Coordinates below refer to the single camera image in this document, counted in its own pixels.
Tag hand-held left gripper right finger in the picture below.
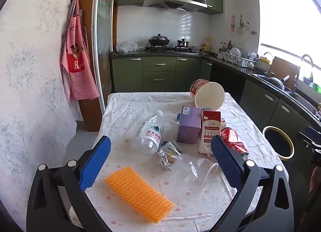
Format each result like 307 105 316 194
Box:
211 134 294 232

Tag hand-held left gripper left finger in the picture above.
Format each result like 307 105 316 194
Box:
26 135 112 232

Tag crushed red drink can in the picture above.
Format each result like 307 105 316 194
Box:
220 127 249 161

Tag yellow-rimmed blue trash bin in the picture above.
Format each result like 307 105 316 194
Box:
262 126 295 161

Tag white and red milk carton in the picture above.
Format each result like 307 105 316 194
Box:
199 110 221 154

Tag clear plastic cup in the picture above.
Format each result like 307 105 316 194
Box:
173 154 226 192

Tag purple cardboard box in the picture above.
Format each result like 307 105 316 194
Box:
176 105 202 145

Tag orange foam fruit net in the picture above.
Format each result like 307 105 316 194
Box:
105 166 175 223

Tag small white snack wrapper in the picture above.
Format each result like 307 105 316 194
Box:
160 140 184 158

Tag clear plastic water bottle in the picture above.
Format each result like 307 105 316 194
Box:
132 110 165 155

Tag silver snack wrapper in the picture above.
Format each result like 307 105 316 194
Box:
155 150 172 171

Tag red paper noodle bowl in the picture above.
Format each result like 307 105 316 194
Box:
190 79 225 111

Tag steel kitchen sink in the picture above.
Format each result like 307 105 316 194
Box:
286 92 319 114

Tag green sponge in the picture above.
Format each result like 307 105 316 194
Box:
303 77 321 91

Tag white floral tablecloth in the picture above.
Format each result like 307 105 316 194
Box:
68 92 289 232

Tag wooden cutting board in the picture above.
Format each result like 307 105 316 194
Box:
272 57 301 89

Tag tall chrome faucet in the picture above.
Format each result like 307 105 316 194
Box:
293 54 314 92

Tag red checked apron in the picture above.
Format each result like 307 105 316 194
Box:
60 0 101 103

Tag green base cabinets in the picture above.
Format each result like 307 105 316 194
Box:
112 55 321 152

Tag white dish rack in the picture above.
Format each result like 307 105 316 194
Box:
223 48 259 68

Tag clear plastic bag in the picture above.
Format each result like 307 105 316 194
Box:
117 42 138 53

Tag window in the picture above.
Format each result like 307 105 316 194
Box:
256 0 321 77

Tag black gas stove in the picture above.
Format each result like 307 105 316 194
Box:
145 45 193 52

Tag glass sliding door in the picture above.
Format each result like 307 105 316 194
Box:
93 0 117 112

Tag black wok with lid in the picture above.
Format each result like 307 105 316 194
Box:
148 34 170 47

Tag dark wok with handle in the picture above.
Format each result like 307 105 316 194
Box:
266 75 290 89

